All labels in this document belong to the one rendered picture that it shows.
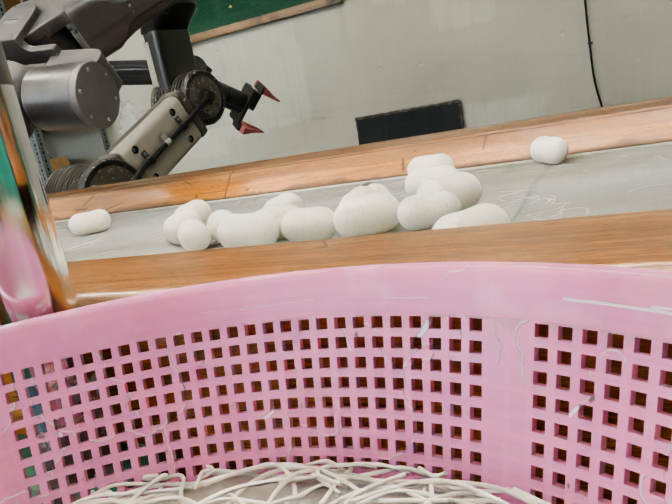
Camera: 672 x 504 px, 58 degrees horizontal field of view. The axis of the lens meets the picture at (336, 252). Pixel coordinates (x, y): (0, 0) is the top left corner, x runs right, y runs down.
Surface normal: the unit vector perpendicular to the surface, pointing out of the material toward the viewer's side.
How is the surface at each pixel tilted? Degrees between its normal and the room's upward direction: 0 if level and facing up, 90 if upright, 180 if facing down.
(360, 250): 0
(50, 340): 75
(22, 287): 90
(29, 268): 90
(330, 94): 90
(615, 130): 45
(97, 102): 97
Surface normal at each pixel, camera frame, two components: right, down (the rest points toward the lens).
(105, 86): 0.95, 0.02
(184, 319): -0.04, -0.03
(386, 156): -0.40, -0.48
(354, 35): -0.40, 0.29
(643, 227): -0.18, -0.96
